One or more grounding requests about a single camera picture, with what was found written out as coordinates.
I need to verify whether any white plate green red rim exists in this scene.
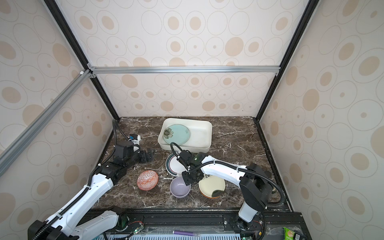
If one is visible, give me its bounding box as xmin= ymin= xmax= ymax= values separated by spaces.
xmin=165 ymin=154 xmax=186 ymax=177

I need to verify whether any red patterned bowl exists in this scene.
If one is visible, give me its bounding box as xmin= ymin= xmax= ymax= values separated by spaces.
xmin=137 ymin=170 xmax=159 ymax=191

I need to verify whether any purple bowl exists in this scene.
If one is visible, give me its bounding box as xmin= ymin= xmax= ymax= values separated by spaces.
xmin=170 ymin=177 xmax=191 ymax=199

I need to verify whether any light green floral plate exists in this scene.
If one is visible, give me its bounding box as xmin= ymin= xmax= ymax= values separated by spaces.
xmin=163 ymin=124 xmax=191 ymax=145

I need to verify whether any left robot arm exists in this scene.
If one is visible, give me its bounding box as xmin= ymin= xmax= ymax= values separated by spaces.
xmin=28 ymin=141 xmax=156 ymax=240

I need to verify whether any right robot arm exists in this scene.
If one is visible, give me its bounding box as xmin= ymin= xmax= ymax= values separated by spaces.
xmin=176 ymin=150 xmax=286 ymax=223

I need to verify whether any white plastic bin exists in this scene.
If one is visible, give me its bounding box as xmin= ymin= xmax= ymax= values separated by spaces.
xmin=158 ymin=118 xmax=213 ymax=153

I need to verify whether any cream plate with flower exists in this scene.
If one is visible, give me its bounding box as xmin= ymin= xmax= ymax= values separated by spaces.
xmin=199 ymin=176 xmax=226 ymax=199

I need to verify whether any purple pen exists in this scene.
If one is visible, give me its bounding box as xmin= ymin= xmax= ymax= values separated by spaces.
xmin=173 ymin=230 xmax=201 ymax=237

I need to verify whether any green snack packet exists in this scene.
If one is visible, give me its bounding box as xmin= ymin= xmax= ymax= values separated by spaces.
xmin=284 ymin=227 xmax=302 ymax=240

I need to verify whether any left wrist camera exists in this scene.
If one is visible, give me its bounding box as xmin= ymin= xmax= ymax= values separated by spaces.
xmin=129 ymin=134 xmax=141 ymax=145

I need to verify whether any horizontal aluminium frame bar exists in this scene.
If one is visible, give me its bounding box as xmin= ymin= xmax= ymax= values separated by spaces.
xmin=91 ymin=66 xmax=280 ymax=74

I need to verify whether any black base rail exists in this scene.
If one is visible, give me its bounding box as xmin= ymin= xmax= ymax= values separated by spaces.
xmin=80 ymin=206 xmax=312 ymax=240

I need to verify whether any diagonal aluminium frame bar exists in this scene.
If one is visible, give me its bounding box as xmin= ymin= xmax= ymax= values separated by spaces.
xmin=1 ymin=70 xmax=91 ymax=175

